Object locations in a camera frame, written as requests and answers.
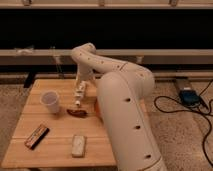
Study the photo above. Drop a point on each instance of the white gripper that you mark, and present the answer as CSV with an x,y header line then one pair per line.
x,y
84,75

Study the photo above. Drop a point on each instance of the white plastic bottle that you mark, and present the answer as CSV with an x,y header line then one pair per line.
x,y
79,96

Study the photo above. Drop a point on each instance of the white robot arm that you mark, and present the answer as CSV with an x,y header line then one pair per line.
x,y
121,85

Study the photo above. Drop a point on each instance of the orange ceramic bowl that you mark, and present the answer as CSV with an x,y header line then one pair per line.
x,y
97,110

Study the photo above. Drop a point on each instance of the dark red chili pepper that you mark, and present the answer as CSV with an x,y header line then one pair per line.
x,y
77,113

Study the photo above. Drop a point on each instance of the translucent plastic cup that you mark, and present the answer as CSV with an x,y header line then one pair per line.
x,y
50,99

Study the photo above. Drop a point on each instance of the wooden table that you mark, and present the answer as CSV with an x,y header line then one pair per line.
x,y
54,150

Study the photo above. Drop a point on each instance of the white sponge block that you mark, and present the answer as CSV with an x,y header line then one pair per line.
x,y
78,146

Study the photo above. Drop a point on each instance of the black orange rectangular box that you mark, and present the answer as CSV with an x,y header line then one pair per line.
x,y
35,138

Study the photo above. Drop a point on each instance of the black power adapter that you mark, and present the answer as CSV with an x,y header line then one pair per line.
x,y
189,97

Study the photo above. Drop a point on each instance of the grey metal rail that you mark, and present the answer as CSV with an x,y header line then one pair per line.
x,y
130,55

